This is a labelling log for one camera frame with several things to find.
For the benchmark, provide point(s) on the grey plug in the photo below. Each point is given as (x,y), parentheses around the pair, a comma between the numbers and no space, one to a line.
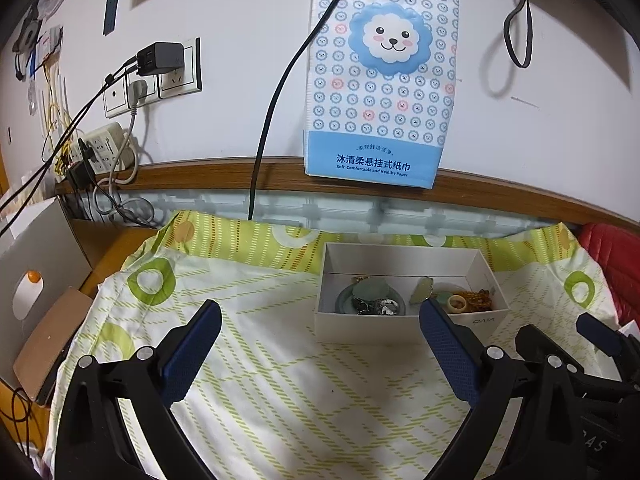
(137,94)

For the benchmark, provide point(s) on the pale translucent jade disc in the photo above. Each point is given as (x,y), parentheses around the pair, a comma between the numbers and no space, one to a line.
(372,289)

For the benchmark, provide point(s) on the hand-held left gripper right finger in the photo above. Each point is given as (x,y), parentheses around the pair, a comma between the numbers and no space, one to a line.
(450,355)

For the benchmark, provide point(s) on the blue wall sticker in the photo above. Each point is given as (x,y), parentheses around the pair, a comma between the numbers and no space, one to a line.
(111,14)

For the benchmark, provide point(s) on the wooden bedside cabinet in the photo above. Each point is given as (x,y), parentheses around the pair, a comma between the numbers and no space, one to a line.
(107,255)

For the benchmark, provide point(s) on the hanging tissue pack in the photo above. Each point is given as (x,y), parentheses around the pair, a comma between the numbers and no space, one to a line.
(385,110)

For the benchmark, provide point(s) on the white power strip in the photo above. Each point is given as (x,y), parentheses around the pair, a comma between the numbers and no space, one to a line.
(102,142)

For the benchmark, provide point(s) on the white wall socket panel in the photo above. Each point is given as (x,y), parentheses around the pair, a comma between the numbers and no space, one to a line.
(192,85)

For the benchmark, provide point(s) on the white green patterned bedsheet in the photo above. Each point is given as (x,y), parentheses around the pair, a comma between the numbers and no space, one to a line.
(280,375)

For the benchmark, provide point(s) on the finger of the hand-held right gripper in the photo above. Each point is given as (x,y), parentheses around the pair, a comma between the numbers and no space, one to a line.
(535,340)
(597,332)

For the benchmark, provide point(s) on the brown cardboard box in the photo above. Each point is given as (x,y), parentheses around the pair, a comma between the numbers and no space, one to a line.
(50,340)

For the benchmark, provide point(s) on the gourd-shaped jade pendant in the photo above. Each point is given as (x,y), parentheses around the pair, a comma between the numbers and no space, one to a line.
(421,290)

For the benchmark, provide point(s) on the white cardboard box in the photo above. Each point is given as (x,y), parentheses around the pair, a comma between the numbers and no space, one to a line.
(370,327)

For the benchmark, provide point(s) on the grey flat panel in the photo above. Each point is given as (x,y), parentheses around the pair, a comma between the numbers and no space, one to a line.
(40,240)

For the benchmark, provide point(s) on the wooden bed rail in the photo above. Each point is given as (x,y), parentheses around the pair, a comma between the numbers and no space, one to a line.
(500,187)

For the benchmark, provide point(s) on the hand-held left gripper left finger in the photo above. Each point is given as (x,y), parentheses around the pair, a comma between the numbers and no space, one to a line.
(192,355)

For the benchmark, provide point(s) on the red quilted bag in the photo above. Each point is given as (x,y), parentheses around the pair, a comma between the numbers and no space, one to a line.
(610,250)

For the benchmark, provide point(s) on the black charger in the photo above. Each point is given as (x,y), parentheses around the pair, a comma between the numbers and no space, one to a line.
(160,57)

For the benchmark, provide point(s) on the small teal jade pendant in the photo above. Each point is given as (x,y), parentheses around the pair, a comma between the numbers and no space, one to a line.
(441,298)

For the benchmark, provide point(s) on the grey padded headboard panel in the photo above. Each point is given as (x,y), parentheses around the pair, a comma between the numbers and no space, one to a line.
(340,212)

